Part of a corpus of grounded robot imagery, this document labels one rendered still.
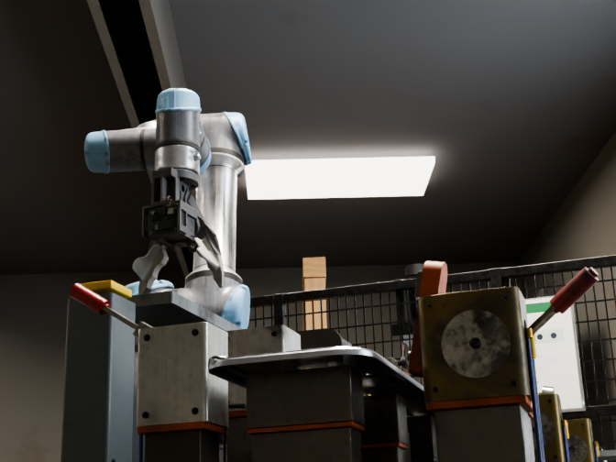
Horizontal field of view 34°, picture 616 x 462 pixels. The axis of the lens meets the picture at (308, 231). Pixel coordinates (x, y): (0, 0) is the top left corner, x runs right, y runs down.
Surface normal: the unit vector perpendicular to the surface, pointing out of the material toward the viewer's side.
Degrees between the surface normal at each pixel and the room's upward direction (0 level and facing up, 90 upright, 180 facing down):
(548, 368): 90
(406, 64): 180
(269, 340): 90
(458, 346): 90
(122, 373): 90
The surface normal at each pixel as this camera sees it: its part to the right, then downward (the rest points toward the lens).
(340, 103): 0.03, 0.95
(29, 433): 0.02, -0.32
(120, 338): 0.95, -0.13
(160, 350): -0.32, -0.29
